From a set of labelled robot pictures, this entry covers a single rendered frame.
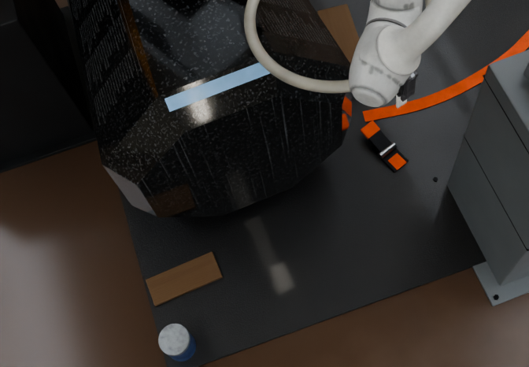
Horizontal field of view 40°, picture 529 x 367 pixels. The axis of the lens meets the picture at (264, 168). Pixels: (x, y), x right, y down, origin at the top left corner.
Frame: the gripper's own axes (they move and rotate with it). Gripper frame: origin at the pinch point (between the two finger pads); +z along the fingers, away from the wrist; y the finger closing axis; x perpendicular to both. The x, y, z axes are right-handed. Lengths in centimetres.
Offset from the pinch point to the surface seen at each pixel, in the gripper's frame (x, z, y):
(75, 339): 114, 79, 26
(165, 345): 87, 66, 2
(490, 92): -23.3, 10.8, -9.8
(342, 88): 13.7, -10.5, 2.8
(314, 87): 18.6, -10.5, 7.2
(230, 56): 28.0, -1.3, 34.7
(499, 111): -22.1, 12.1, -15.1
